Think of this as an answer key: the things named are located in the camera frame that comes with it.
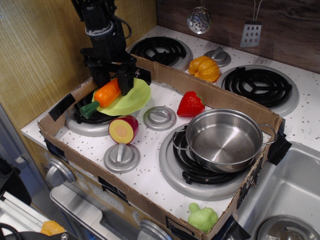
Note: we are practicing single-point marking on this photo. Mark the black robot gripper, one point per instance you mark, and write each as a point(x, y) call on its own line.
point(108, 53)

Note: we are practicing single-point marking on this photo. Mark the orange toy carrot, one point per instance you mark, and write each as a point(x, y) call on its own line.
point(103, 97)

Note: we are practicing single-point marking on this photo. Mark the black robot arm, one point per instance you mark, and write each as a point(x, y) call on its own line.
point(98, 13)

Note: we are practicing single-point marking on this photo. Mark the light green plastic plate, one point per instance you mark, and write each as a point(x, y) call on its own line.
point(137, 98)

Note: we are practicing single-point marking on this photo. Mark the brown cardboard fence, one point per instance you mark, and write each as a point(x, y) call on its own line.
point(144, 189)

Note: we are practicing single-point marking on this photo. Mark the front left black burner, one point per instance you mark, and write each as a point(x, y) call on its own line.
point(96, 126)

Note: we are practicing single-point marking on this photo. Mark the halved red toy fruit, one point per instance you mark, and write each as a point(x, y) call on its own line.
point(123, 129)

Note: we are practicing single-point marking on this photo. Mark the silver stove knob middle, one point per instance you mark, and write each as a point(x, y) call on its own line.
point(159, 118)

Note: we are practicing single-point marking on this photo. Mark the silver stove knob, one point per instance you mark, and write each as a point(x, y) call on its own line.
point(121, 158)
point(159, 118)
point(221, 57)

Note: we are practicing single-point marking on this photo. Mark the silver stove knob front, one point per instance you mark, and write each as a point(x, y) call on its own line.
point(121, 158)

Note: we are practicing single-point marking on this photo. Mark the red toy strawberry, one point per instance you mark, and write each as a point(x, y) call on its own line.
point(190, 105)

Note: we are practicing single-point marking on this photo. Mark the orange toy pumpkin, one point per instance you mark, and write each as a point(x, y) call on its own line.
point(205, 68)

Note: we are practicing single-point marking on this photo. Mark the hanging metal strainer ladle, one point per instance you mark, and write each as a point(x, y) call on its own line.
point(200, 19)

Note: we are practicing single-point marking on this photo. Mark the silver stove knob back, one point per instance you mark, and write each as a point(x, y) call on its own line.
point(221, 57)

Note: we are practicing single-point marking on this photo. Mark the silver oven dial left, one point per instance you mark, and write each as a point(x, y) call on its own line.
point(58, 173)

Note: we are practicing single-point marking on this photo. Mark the silver oven dial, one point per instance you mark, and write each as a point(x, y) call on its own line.
point(151, 231)
point(58, 173)

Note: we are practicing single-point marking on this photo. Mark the front right black burner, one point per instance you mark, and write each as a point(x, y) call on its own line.
point(182, 172)

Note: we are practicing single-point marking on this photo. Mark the stainless steel pot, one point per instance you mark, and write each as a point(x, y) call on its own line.
point(224, 140)

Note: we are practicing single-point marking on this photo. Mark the hanging metal slotted spatula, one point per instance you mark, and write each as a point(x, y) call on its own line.
point(252, 28)

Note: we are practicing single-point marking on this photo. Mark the black device left edge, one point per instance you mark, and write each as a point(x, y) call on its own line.
point(11, 182)

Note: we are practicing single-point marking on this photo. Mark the back right black burner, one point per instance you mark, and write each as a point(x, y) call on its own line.
point(264, 85)

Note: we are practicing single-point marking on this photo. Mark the silver oven dial right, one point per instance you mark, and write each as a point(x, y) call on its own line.
point(151, 231)

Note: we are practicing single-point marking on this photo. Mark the orange object bottom left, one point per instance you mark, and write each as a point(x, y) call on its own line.
point(51, 228)

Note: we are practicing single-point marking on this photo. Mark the green toy lettuce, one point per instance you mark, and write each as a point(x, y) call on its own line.
point(202, 218)

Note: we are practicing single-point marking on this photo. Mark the stainless steel sink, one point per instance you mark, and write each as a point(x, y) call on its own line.
point(292, 187)

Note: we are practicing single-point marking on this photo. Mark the silver sink drain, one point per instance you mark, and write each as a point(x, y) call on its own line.
point(286, 227)

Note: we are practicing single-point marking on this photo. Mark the silver oven door handle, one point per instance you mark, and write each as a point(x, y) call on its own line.
point(93, 216)

